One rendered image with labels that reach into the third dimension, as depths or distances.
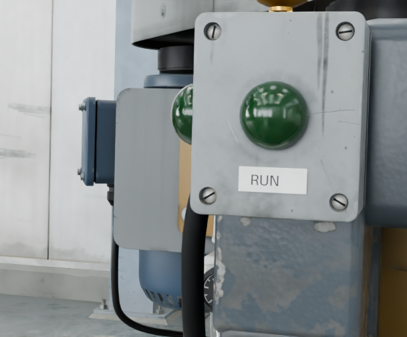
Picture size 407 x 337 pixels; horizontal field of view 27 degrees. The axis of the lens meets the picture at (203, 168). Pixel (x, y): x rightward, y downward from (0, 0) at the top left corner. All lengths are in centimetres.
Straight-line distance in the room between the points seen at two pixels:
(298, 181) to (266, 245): 6
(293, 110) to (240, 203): 5
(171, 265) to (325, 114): 53
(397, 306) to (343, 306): 30
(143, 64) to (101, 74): 65
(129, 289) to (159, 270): 465
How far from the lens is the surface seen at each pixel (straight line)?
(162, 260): 88
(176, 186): 83
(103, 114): 86
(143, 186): 84
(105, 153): 86
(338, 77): 36
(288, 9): 45
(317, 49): 37
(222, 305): 43
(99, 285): 605
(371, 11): 53
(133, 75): 544
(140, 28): 89
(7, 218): 633
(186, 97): 39
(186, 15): 77
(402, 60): 42
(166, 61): 89
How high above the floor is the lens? 128
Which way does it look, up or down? 3 degrees down
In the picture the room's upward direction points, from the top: 2 degrees clockwise
